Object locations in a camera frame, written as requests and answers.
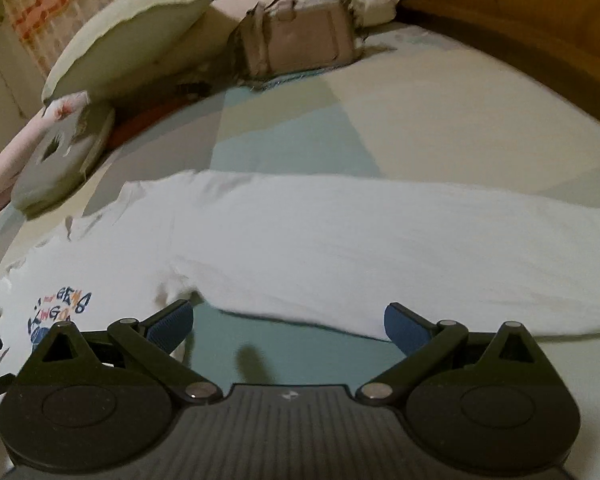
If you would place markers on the wooden headboard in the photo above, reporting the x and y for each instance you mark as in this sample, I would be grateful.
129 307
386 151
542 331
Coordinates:
530 10

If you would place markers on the white printed sweatshirt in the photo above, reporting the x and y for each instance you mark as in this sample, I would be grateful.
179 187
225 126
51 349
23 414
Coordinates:
305 240

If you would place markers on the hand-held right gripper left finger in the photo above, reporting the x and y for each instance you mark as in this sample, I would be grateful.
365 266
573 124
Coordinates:
172 322

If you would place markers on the red cloth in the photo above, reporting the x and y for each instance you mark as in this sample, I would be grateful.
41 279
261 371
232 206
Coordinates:
145 120

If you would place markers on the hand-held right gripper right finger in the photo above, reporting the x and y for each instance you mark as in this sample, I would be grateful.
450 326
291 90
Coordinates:
405 327

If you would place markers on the pale checked pillow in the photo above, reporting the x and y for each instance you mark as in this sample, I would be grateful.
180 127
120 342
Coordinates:
130 30

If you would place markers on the pink handbag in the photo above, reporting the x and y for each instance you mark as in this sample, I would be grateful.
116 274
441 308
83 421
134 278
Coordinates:
300 35

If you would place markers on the grey round cushion with hole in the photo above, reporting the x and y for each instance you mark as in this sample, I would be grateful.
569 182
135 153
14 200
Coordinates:
60 165

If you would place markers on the patterned curtain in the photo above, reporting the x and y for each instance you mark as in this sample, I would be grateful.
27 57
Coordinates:
55 0

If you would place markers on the checked bed sheet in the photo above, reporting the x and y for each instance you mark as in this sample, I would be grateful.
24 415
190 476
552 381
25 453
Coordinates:
380 125

